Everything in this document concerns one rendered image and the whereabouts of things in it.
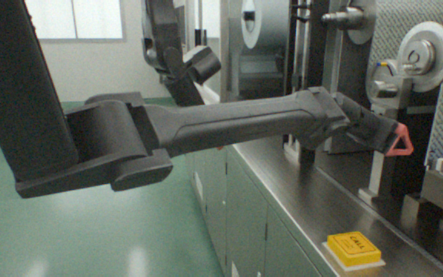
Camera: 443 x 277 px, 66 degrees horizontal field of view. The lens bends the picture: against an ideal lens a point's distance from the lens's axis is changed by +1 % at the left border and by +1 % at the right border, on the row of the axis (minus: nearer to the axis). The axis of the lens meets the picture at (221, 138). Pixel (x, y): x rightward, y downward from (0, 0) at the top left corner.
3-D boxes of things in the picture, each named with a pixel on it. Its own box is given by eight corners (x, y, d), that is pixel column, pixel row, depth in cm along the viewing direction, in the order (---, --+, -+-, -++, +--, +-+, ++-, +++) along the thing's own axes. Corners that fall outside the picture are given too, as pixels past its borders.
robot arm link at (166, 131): (118, 172, 33) (86, 89, 38) (106, 198, 37) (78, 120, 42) (358, 122, 59) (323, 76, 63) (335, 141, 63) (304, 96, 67)
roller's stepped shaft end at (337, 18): (318, 24, 94) (319, 11, 93) (338, 24, 96) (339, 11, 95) (324, 24, 91) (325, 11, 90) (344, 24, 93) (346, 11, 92)
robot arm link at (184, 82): (156, 78, 73) (168, 81, 68) (180, 60, 75) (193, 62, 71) (171, 103, 77) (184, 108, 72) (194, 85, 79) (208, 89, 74)
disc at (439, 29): (392, 85, 84) (402, 21, 79) (394, 85, 84) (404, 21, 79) (443, 98, 70) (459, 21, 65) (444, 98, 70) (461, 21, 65)
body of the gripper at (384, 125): (382, 153, 66) (355, 138, 63) (351, 138, 75) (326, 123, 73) (401, 124, 65) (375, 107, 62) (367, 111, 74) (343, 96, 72)
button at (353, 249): (326, 245, 68) (327, 235, 68) (357, 240, 70) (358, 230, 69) (346, 268, 62) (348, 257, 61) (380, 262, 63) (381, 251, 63)
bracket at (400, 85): (357, 192, 90) (373, 75, 80) (378, 190, 91) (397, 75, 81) (368, 201, 85) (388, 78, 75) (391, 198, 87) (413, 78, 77)
